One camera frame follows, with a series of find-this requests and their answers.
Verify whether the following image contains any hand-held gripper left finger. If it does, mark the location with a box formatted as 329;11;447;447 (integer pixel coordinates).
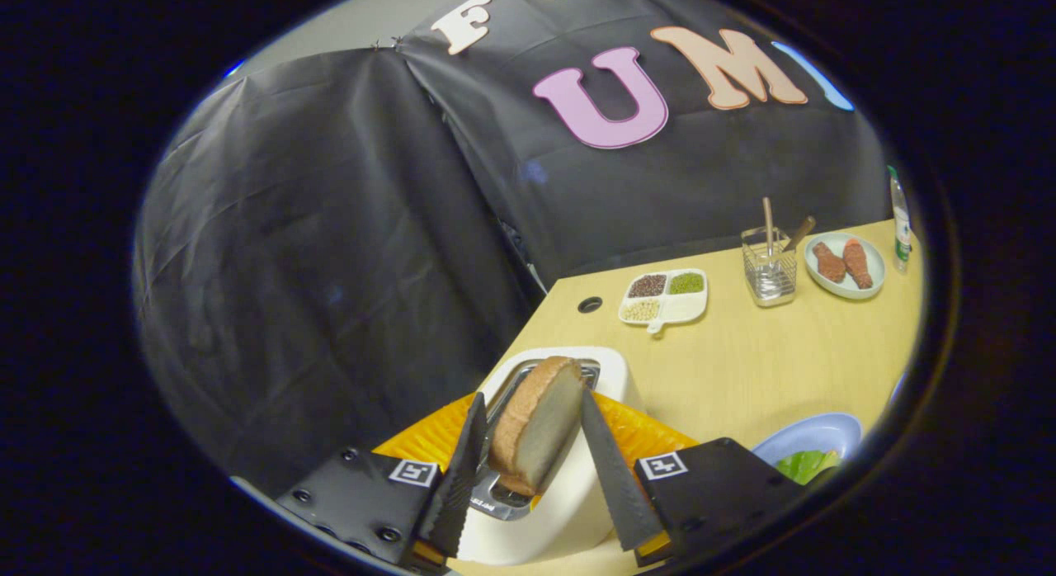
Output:
276;392;489;570

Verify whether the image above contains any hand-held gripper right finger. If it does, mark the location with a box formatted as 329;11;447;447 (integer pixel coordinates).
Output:
580;386;805;567

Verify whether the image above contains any toasted bread slice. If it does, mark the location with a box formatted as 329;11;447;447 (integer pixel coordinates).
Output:
488;356;585;497

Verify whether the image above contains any green lettuce leaf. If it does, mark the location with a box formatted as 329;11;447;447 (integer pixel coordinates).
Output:
775;450;842;486

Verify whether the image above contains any white toaster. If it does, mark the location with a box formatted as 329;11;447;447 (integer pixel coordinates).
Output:
455;346;646;566

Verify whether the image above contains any white divided dish with beans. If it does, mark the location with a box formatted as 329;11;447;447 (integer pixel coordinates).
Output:
618;267;709;335

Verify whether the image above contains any blue plate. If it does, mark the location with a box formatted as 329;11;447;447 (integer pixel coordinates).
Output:
752;412;864;486

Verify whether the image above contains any brown meat slice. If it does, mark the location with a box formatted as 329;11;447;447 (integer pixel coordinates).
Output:
813;242;847;284
842;238;873;290

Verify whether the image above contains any pale green plate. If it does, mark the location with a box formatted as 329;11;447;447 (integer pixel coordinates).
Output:
804;232;886;300

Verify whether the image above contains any clear plastic water bottle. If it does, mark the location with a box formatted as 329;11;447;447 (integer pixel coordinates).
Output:
887;165;912;273

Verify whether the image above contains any metal wire utensil holder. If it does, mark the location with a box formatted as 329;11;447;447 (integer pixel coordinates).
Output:
740;226;799;307

